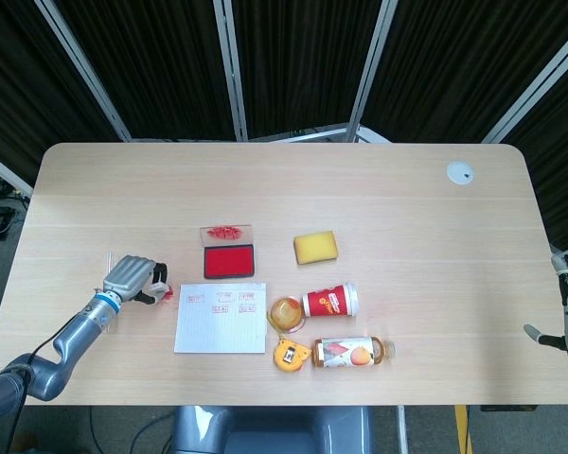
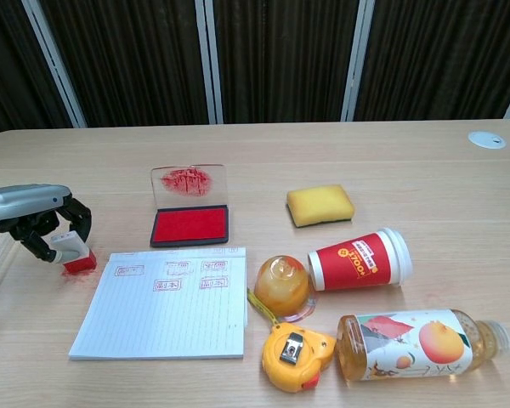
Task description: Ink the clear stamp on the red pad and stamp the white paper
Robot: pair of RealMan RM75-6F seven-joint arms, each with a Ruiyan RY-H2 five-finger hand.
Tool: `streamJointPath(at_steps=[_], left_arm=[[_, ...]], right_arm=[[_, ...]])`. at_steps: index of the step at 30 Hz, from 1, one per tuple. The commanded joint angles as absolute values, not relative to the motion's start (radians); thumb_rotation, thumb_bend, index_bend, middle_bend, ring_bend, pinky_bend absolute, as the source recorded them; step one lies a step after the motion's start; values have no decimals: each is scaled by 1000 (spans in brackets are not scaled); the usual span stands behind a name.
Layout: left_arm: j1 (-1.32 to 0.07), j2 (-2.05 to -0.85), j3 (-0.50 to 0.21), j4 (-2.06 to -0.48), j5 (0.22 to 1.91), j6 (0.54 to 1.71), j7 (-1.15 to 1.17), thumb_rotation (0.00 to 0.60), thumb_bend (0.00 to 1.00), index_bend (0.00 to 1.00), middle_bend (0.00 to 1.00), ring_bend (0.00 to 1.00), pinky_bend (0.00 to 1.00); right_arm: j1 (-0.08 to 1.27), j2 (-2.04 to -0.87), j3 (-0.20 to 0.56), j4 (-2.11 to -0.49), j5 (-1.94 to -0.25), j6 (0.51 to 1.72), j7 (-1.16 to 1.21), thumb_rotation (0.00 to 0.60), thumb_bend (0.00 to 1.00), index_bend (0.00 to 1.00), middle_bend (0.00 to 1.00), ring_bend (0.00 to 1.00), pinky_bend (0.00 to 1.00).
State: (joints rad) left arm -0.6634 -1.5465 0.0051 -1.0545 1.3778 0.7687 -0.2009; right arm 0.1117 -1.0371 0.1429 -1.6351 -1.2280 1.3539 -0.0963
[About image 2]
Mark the dark ribbed partition panel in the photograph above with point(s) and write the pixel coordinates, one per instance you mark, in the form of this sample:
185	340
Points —
13	72
285	59
132	59
442	59

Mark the yellow tape measure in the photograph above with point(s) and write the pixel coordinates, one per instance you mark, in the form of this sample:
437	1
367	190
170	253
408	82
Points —
295	357

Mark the red ink pad clear lid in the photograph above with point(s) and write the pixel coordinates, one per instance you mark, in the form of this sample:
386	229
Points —
189	225

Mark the white lined notepad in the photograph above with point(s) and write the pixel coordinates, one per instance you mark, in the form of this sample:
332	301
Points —
166	314

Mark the red paper cup white lid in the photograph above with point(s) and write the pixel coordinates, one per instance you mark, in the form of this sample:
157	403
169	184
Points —
357	263

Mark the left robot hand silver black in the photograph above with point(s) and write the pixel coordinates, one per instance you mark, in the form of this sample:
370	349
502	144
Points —
21	204

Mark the red and white stamp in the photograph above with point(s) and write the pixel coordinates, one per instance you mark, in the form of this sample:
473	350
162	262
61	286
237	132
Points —
81	263

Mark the peach juice plastic bottle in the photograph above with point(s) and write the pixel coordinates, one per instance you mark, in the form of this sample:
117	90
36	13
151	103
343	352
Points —
416	344

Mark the orange fruit jelly cup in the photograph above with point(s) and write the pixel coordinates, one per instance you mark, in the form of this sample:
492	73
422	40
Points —
281	285

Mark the yellow sponge green base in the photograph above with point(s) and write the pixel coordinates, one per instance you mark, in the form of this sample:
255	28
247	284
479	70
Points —
321	203

